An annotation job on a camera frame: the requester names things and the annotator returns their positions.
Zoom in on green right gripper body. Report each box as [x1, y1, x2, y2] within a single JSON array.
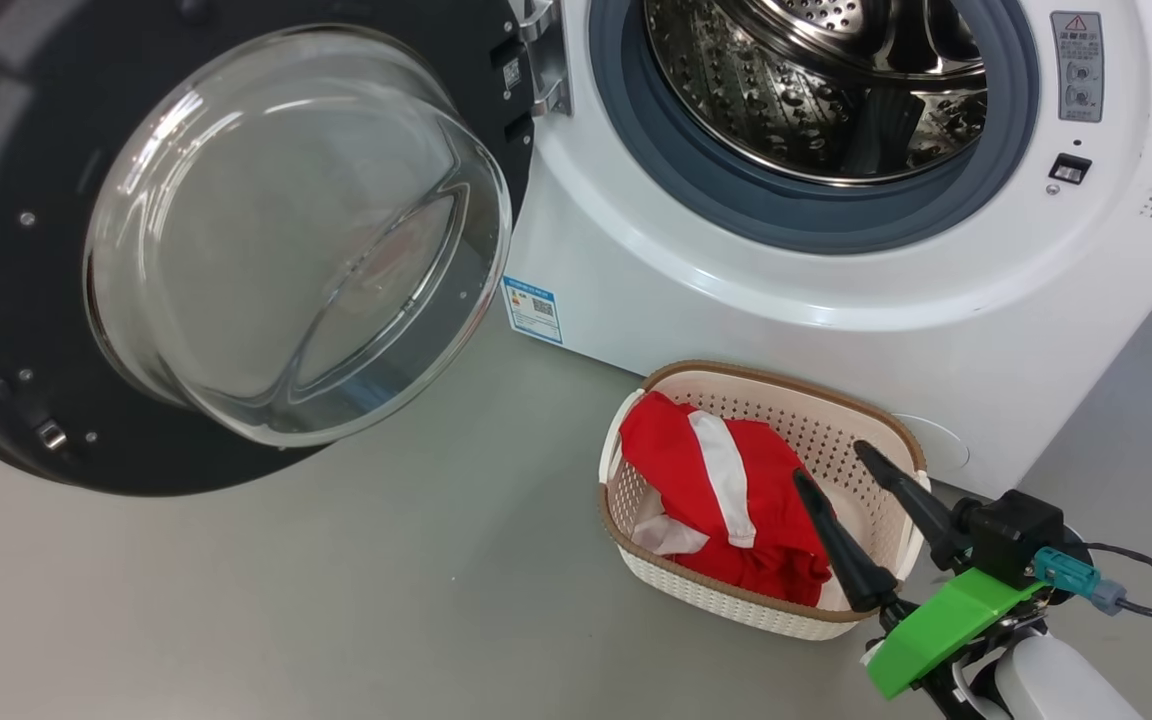
[[861, 568, 1047, 701]]

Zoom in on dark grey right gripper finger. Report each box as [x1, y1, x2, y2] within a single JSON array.
[[793, 468, 899, 613], [854, 440, 972, 571]]

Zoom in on red garment with white stripes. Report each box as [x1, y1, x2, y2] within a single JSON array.
[[619, 391, 834, 608]]

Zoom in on black round glass washer door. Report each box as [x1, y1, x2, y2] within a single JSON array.
[[0, 0, 572, 498]]

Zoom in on cream perforated laundry basket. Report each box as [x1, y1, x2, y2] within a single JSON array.
[[598, 360, 932, 641]]

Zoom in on white front-load washing machine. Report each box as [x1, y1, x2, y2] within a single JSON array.
[[501, 0, 1152, 501]]

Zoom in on blue energy label sticker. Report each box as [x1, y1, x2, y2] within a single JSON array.
[[502, 276, 564, 346]]

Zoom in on grey warning sticker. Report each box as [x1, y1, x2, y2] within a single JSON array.
[[1051, 10, 1105, 123]]

